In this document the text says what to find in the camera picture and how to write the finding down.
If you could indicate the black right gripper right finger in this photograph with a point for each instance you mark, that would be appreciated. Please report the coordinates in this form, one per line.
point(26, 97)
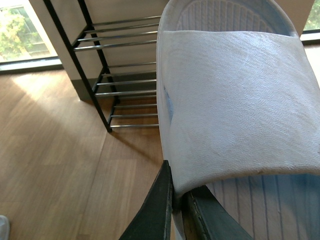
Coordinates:
point(204, 218)

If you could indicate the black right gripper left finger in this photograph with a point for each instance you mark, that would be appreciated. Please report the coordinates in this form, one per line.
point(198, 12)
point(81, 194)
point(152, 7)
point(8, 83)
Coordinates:
point(153, 220)

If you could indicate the light blue slipper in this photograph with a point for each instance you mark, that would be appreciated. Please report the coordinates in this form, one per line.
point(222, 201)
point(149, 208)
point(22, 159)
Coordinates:
point(4, 228)
point(239, 111)

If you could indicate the black metal shoe rack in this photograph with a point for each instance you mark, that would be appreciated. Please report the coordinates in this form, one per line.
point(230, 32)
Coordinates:
point(116, 63)

